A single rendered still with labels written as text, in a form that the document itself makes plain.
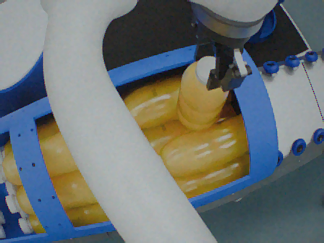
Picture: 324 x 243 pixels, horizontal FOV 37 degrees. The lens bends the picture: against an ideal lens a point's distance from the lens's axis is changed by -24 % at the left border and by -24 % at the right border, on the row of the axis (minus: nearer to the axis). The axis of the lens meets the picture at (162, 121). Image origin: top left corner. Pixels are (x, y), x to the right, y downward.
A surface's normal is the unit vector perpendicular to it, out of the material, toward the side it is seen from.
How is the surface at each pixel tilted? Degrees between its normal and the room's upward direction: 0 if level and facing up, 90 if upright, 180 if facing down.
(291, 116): 0
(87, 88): 12
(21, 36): 0
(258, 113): 17
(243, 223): 0
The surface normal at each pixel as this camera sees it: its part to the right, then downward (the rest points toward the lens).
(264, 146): 0.24, 0.40
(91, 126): -0.15, -0.26
